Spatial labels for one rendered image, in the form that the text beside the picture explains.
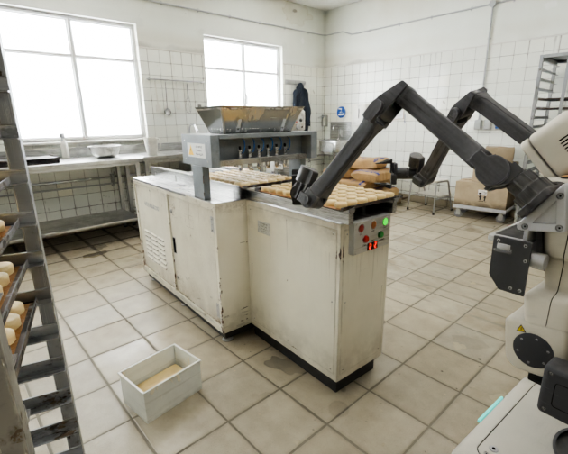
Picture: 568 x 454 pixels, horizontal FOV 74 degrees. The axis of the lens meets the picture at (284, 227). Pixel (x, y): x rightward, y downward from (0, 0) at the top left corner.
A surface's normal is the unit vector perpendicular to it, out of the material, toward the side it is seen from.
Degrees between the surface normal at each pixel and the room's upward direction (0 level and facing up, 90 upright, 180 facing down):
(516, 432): 0
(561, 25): 90
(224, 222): 90
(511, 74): 90
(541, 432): 0
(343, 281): 90
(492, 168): 77
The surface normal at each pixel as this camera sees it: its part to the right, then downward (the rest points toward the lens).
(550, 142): -0.79, 0.18
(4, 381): 0.45, 0.24
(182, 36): 0.67, 0.19
